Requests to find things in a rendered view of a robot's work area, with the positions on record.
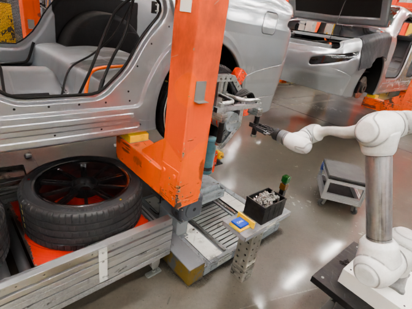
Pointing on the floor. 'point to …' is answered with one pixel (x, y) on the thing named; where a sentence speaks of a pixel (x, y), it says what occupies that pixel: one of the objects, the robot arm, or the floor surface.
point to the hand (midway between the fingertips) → (255, 125)
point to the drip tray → (13, 170)
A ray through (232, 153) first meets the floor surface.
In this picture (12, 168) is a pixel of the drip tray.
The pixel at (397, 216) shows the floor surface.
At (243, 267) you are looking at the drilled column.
